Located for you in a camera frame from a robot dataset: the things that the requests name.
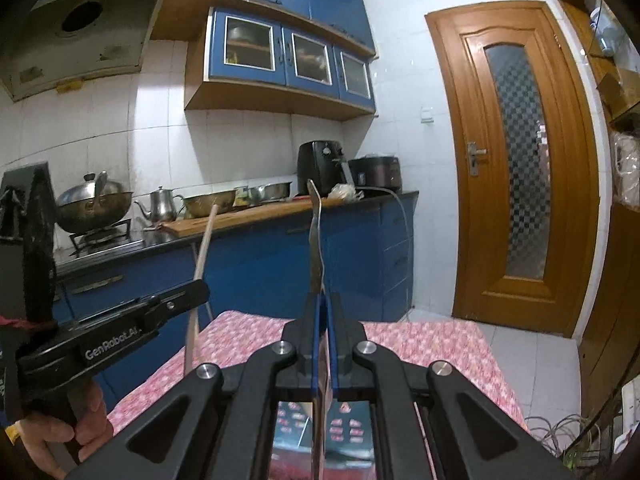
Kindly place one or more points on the metal kettle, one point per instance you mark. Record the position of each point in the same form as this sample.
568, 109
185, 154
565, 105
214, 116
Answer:
161, 207

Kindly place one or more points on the wooden shelf unit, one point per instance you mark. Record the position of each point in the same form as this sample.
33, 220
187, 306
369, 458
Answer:
610, 285

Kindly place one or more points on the black air fryer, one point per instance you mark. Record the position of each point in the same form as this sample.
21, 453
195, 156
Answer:
320, 167

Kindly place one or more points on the pink floral tablecloth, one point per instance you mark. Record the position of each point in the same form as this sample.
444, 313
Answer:
425, 345

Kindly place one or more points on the clear plastic container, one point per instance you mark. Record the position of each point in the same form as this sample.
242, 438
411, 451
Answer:
605, 32

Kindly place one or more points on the gas stove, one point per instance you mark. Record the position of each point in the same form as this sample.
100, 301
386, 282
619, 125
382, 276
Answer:
100, 245

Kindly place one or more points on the metal wok lid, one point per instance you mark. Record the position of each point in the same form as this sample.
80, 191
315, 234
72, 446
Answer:
80, 192

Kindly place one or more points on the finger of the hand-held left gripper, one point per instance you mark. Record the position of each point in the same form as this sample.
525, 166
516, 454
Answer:
180, 300

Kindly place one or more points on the range hood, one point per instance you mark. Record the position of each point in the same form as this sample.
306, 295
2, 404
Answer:
75, 45

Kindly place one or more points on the glass-door wall cabinet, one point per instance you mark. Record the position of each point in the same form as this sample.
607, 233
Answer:
280, 85

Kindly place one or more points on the cardboard box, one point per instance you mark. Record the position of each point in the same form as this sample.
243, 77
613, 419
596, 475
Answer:
617, 92

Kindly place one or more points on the dark rice cooker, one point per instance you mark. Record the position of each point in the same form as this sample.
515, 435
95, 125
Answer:
377, 172

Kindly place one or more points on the white light switch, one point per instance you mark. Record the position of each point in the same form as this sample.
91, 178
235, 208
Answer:
427, 114

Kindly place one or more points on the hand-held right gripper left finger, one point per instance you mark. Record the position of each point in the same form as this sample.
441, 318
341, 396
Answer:
315, 360

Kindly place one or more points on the dark metal wok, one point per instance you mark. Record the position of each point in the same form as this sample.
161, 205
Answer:
95, 217

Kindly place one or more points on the wooden chopstick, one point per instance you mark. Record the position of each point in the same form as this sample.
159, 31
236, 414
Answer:
204, 245

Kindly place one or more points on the blue kitchen base cabinet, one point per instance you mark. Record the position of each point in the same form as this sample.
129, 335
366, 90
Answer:
260, 270

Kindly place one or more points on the small clear plastic bag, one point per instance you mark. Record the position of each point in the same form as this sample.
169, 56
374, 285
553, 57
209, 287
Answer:
345, 191

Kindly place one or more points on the black kitchen countertop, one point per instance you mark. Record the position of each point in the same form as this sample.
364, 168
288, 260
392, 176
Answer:
165, 242

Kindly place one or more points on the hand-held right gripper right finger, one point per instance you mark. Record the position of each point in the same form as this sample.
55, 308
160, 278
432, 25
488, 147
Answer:
332, 360

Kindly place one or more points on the metal colander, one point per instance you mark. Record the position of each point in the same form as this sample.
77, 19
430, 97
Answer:
210, 202

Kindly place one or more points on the wooden cutting board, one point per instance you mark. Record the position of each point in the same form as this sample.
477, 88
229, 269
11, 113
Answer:
250, 215

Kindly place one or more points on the wooden door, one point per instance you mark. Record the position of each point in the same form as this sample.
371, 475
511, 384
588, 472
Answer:
465, 260

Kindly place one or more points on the person's left hand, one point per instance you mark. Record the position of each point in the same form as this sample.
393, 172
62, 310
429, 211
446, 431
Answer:
50, 440

